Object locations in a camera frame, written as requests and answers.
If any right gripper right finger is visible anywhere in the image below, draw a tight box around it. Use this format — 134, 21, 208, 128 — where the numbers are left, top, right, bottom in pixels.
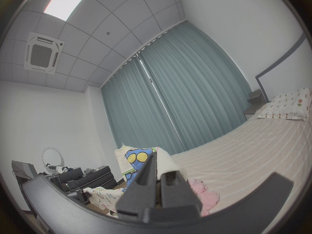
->
143, 170, 203, 225

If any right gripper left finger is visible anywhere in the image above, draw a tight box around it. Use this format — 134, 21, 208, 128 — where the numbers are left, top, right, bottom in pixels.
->
115, 152, 157, 223

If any white printed pyjama top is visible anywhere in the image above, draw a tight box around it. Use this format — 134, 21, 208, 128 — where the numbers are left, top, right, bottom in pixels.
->
83, 142, 188, 216

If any black low cabinet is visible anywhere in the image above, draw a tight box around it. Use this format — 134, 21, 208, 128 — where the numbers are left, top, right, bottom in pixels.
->
50, 165, 116, 195

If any pink garment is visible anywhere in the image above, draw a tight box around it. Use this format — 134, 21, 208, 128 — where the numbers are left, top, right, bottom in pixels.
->
187, 178, 220, 216

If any bed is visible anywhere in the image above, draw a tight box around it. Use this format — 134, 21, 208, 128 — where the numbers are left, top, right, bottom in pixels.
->
168, 32, 312, 219

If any blue-green curtain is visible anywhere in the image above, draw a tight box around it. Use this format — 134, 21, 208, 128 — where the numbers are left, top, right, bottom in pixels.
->
100, 56, 183, 156
138, 21, 253, 154

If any grey bedside table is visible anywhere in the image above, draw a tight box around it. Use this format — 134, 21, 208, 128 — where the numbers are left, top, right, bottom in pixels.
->
244, 89, 269, 116

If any white printed pillow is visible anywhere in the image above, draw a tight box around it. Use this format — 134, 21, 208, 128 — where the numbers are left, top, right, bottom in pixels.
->
257, 87, 312, 122

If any ceiling air conditioner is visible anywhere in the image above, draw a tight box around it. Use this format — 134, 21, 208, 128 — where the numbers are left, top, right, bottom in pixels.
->
24, 32, 66, 76

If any ceiling light panel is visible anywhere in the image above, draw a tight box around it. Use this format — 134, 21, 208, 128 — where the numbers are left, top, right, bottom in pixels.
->
43, 0, 87, 22

